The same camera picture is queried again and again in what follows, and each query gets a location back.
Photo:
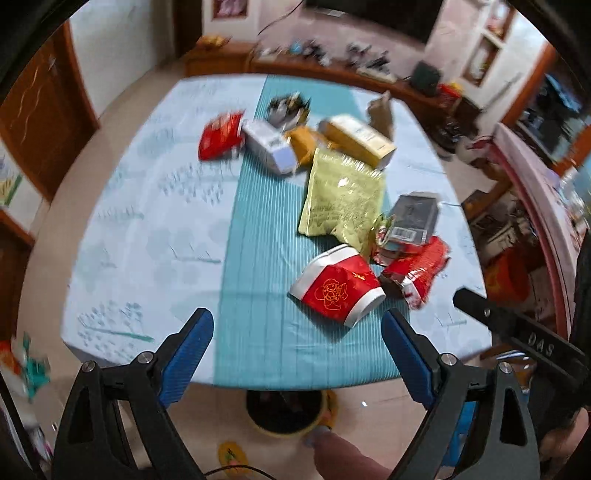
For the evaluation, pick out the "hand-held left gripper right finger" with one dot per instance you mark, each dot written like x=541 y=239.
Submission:
x=408 y=355

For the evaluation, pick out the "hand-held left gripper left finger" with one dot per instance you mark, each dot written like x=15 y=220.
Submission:
x=187 y=355

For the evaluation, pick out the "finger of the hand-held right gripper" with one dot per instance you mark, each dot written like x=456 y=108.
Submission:
x=517 y=327

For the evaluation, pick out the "red foil snack packet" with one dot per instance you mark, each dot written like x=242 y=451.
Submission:
x=420 y=272

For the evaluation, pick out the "red paper cup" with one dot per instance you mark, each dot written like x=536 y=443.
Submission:
x=337 y=286

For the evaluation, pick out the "yellow round trash bin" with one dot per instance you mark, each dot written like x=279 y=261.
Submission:
x=286 y=415

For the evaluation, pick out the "small red wrapper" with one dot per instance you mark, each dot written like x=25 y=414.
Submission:
x=381 y=237

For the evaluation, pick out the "grey black box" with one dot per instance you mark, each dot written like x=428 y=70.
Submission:
x=413 y=217

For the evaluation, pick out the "green gold foil bag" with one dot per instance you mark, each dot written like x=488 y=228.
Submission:
x=341 y=198

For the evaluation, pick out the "yellow cardboard box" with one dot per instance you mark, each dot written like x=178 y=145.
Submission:
x=360 y=138

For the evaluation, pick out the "white cardboard box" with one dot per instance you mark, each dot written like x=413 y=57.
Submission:
x=270 y=147

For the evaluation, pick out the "orange snack packet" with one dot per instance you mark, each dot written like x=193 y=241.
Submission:
x=304 y=143

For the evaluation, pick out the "black patterned packet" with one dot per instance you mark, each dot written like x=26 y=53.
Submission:
x=288 y=110

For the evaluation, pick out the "person's right hand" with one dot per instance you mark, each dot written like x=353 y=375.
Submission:
x=563 y=434

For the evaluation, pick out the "orange bag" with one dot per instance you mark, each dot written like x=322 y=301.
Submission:
x=508 y=277

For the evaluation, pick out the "blue crate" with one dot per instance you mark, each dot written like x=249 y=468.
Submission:
x=461 y=434

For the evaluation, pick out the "red-edged side table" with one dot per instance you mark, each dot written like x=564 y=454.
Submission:
x=531 y=203

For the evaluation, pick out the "person's leg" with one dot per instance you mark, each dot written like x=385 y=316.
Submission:
x=346 y=459

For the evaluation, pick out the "blue tablecloth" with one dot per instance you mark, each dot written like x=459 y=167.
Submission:
x=161 y=230

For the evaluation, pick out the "colourful printed packets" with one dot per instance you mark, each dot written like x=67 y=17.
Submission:
x=25 y=369

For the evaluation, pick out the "black bag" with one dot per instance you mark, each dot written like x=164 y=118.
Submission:
x=425 y=78

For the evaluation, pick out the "wooden door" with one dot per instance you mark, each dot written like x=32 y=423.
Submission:
x=41 y=115

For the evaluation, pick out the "black television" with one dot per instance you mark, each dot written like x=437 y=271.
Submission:
x=374 y=16

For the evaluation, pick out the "framed picture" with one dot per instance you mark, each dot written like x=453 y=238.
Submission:
x=231 y=8

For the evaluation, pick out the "wall poster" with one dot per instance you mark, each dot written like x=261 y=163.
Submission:
x=10 y=182

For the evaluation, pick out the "white wall shelf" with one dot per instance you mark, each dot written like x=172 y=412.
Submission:
x=491 y=46

